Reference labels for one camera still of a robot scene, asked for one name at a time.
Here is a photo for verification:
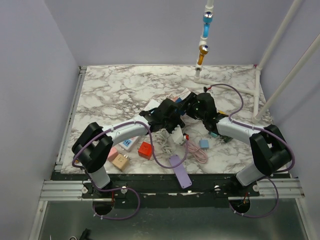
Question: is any white tiger cube socket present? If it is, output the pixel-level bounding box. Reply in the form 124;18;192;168
179;88;191;100

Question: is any teal plug adapter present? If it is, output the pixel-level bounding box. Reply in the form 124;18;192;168
209;131;219;138

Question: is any light blue plug adapter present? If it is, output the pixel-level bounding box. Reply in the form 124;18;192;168
198;139;210;150

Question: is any red cube socket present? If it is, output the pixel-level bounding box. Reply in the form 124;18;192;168
138;141;153;160

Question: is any dark green cube socket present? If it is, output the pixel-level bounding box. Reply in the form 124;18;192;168
221;135;233;143

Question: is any white power strip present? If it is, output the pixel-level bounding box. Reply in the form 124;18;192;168
118;99;160;152

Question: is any pink cube socket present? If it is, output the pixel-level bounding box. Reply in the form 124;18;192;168
107;147;119;162

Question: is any beige cube socket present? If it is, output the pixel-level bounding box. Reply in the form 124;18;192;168
112;153;129;172

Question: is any purple USB power strip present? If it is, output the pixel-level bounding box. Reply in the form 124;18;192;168
169;155;192;189

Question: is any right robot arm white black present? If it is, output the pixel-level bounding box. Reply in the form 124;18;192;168
177;92;293;196

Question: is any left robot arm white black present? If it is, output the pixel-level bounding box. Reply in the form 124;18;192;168
71;99;188;198

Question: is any blue orange pipe stand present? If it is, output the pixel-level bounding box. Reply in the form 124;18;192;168
195;0;214;78

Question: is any white coiled power cable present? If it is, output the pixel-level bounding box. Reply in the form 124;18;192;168
154;128;174;155

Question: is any white PVC pipe frame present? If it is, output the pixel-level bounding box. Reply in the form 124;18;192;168
193;0;320;123

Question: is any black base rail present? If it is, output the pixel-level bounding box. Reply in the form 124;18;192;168
51;172;260;214

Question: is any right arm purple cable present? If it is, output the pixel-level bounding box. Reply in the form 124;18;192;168
203;83;296;218

